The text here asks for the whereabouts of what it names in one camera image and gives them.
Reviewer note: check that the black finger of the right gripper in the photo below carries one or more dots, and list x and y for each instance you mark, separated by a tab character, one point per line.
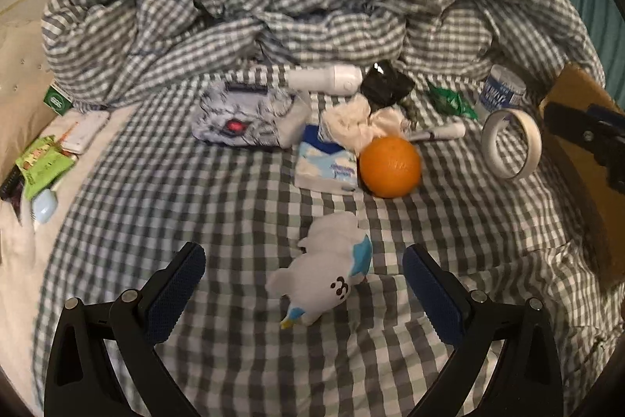
597	130

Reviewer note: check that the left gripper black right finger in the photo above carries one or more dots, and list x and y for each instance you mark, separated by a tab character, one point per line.
527	378

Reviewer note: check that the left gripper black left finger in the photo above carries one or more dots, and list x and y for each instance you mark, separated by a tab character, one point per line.
80	379

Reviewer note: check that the white tape roll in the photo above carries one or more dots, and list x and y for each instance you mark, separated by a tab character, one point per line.
511	144

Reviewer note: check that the white cosmetic tube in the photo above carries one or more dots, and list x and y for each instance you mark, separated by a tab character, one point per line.
447	132

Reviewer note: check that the orange fruit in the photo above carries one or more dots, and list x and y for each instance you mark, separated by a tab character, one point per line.
390	167

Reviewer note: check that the grey white plastic package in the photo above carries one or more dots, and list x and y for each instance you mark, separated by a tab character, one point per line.
244	115

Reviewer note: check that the brown cardboard box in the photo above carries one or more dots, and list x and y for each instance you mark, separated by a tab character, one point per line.
601	206

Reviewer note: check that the green foil wrapper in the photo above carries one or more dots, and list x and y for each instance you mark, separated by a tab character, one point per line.
449	102

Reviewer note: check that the light blue small object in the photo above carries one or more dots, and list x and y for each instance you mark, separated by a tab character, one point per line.
44	206

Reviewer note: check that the checked bed sheet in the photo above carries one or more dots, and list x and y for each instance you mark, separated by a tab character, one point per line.
156	187

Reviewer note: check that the black square box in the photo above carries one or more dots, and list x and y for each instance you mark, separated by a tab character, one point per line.
383	86

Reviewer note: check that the green snack packet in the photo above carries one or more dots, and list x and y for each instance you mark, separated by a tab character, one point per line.
40	164

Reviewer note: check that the white blue plush toy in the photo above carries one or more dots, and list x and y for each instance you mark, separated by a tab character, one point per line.
336	255

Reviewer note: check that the crumpled white tissue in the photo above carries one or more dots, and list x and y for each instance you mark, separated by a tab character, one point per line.
354	125

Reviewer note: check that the white flat box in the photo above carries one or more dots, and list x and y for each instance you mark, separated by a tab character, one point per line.
80	137

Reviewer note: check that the white cylindrical bottle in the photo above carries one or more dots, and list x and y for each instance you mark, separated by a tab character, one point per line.
339	79

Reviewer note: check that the blue white tissue pack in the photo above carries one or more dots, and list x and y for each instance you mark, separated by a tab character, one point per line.
324	167

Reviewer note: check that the green white small box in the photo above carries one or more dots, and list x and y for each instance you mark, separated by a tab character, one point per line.
57	100

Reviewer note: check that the grey white checked duvet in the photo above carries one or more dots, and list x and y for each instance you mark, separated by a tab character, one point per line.
114	52

